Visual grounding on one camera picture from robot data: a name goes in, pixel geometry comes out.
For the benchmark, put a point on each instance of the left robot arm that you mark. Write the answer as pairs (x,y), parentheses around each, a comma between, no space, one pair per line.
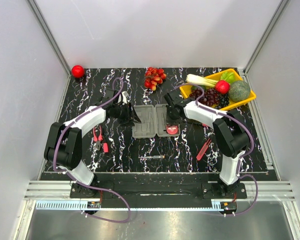
(64,146)

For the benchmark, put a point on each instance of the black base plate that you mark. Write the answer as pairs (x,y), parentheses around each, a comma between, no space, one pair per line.
(155,195)

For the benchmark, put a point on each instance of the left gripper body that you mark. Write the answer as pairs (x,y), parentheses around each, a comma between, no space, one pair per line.
(123,113)

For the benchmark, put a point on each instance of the red tape measure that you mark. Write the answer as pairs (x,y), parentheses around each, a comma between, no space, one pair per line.
(172,130)

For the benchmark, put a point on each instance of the green leafy vegetable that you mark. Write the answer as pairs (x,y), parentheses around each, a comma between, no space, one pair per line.
(228,76)

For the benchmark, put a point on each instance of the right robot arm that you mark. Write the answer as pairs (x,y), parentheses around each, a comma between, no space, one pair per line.
(231,135)

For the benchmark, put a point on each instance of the clear test pen screwdriver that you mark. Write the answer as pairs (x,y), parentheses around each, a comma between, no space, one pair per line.
(152,157)

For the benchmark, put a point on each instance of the red utility knife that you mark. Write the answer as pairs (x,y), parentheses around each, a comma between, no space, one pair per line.
(203,150)

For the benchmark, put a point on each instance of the green cantaloupe melon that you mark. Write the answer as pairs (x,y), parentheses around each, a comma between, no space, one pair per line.
(239,91)

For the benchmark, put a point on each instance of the dark red grape bunch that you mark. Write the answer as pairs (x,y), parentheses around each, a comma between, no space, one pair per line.
(209,97)

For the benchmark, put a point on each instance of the white green leek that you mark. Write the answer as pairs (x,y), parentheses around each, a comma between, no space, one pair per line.
(200,80)

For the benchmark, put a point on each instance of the red apple in corner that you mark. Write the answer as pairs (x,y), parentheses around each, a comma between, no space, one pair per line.
(77,71)

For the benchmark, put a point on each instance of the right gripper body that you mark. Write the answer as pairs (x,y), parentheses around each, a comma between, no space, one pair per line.
(171,118)

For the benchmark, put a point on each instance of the black grape bunch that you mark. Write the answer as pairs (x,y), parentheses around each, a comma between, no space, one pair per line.
(223,102)

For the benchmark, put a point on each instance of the grey plastic tool case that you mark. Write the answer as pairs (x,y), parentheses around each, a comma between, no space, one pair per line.
(153,122)

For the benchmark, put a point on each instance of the red apple in tray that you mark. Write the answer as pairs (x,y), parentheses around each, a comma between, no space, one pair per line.
(222,87)

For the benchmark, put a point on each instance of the red handled pliers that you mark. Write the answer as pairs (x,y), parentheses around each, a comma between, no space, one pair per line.
(97,137)

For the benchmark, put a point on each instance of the yellow plastic tray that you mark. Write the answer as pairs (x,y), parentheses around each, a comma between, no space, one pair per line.
(186,89)

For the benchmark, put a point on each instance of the red cherry bunch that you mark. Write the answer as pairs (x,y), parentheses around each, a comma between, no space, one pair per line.
(154,77)

